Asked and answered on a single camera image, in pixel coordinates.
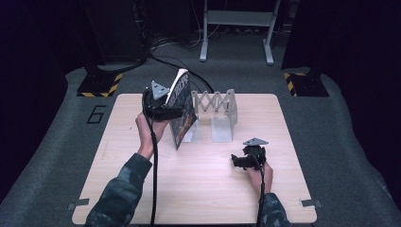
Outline black floor cables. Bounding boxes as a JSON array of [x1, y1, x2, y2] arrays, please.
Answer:
[[148, 53, 216, 95]]

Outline grey metal table bracket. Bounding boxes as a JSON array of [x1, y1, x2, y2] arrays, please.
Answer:
[[66, 198, 91, 211], [299, 199, 323, 208]]

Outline black base with hazard stripes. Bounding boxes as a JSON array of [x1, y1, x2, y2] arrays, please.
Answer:
[[283, 71, 330, 97], [76, 71, 123, 98]]

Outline pale floor cables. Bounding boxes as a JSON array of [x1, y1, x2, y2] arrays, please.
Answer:
[[150, 29, 202, 51]]

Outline white metal stand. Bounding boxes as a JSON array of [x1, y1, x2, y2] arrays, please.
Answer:
[[199, 0, 282, 66]]

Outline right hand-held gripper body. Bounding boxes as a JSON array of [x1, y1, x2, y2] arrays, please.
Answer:
[[242, 137, 270, 171]]

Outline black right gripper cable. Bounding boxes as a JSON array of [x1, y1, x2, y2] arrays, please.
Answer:
[[249, 150, 267, 227]]

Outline grey expandable metal book rack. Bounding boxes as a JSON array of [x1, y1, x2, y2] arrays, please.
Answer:
[[183, 88, 238, 144]]

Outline person's right hand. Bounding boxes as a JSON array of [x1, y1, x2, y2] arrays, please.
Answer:
[[245, 161, 274, 195]]

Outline dark illustrated magazine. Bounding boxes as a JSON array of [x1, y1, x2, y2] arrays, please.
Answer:
[[165, 68, 199, 151]]

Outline dark cabinet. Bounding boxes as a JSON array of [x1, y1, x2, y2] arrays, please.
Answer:
[[79, 0, 149, 69]]

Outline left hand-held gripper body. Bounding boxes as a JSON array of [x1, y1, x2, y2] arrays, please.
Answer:
[[142, 79, 170, 121]]

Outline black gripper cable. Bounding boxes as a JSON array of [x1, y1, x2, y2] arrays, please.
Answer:
[[249, 150, 267, 227], [143, 91, 159, 227]]

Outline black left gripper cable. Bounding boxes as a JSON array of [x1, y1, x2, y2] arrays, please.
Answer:
[[143, 91, 159, 227]]

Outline person's left hand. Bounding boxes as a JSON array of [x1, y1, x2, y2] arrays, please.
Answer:
[[135, 112, 169, 160]]

